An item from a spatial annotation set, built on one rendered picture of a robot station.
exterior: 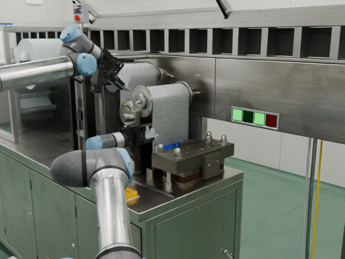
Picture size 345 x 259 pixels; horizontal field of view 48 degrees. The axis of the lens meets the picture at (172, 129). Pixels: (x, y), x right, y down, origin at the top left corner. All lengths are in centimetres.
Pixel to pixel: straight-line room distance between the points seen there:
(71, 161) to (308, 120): 95
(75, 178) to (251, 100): 91
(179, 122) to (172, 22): 54
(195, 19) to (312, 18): 61
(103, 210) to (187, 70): 112
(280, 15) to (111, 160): 93
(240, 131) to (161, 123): 304
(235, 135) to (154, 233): 338
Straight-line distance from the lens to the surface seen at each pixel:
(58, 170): 121
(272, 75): 170
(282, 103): 168
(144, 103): 173
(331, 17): 159
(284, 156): 450
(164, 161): 167
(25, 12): 751
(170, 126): 183
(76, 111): 201
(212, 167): 177
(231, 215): 193
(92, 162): 118
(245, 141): 475
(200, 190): 168
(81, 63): 134
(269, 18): 171
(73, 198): 193
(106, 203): 106
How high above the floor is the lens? 154
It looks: 14 degrees down
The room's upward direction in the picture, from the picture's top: straight up
